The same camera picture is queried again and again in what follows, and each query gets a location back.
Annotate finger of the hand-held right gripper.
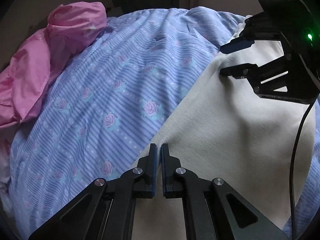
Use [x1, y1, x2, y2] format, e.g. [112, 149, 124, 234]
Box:
[219, 55, 293, 100]
[220, 11, 284, 55]

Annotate blue floral bed sheet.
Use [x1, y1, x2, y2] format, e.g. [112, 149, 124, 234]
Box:
[7, 5, 247, 233]

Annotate cream pants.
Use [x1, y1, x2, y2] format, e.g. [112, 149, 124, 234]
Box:
[130, 20, 319, 240]

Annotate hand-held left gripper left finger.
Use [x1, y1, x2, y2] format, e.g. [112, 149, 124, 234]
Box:
[27, 143, 158, 240]

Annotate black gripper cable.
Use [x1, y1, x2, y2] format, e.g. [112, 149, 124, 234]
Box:
[289, 97, 319, 240]

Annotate pink crumpled blanket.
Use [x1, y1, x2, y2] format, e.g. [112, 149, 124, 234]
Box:
[0, 1, 108, 130]

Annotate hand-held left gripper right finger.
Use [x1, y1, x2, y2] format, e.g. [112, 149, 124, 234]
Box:
[161, 143, 290, 240]

